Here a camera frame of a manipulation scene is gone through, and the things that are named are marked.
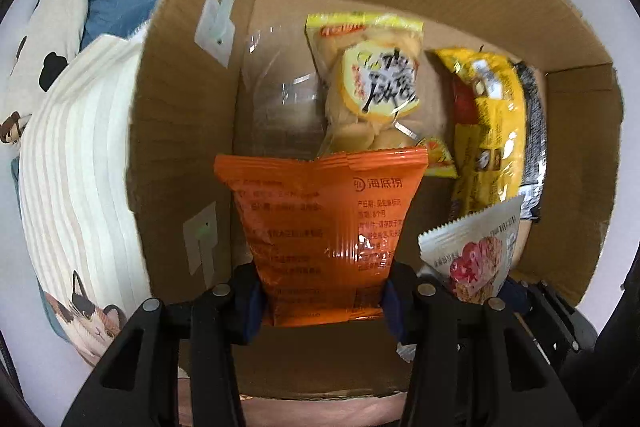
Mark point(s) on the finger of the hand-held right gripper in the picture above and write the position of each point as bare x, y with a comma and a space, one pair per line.
517, 297

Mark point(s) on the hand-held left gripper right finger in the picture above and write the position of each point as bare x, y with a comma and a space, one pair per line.
395, 312

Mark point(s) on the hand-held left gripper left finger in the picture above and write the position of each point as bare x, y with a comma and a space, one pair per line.
250, 307

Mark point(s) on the white red snack packet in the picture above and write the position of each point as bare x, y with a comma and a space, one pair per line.
475, 252

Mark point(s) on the orange snack packet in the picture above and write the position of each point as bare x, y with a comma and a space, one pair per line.
310, 227

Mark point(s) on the white paper sticker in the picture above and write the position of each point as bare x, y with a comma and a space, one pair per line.
200, 242
215, 27

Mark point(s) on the black silver snack packet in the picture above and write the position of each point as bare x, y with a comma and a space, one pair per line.
535, 132

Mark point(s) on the yellow snack packet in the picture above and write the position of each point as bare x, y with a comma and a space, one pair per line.
492, 132

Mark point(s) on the clear plastic snack packet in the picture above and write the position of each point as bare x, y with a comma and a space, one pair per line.
280, 107

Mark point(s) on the striped cat print blanket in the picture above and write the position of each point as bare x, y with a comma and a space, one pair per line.
80, 182

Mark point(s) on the yellow bread packet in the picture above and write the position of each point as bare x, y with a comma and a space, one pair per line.
370, 82

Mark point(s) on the bear print pillow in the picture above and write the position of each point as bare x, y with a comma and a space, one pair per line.
60, 7

